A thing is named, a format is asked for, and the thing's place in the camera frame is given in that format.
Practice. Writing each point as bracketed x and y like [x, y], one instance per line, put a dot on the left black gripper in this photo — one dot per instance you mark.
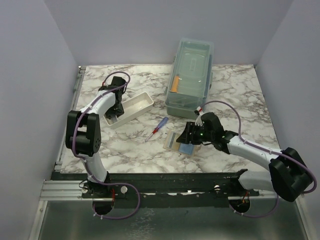
[118, 112]

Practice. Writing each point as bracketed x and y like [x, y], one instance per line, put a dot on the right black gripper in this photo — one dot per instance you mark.
[185, 137]

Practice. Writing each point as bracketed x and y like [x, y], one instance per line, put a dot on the gold credit card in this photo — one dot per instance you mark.
[171, 141]

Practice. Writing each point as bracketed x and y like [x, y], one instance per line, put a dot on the white rectangular plastic tray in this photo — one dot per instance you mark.
[133, 108]

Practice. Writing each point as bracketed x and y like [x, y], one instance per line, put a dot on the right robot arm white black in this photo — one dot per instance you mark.
[285, 172]

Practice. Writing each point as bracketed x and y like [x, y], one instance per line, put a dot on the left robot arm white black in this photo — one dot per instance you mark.
[83, 129]

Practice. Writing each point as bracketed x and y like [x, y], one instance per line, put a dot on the stack of cards in tray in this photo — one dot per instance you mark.
[112, 120]

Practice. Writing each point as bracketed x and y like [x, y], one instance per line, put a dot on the blue red screwdriver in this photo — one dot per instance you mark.
[157, 128]

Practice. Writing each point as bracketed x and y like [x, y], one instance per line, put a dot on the orange tool inside toolbox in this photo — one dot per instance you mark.
[175, 84]

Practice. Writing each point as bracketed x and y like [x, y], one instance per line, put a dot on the translucent green plastic toolbox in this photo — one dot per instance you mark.
[193, 63]

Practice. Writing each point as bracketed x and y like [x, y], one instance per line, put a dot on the aluminium frame rail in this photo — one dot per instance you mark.
[42, 204]

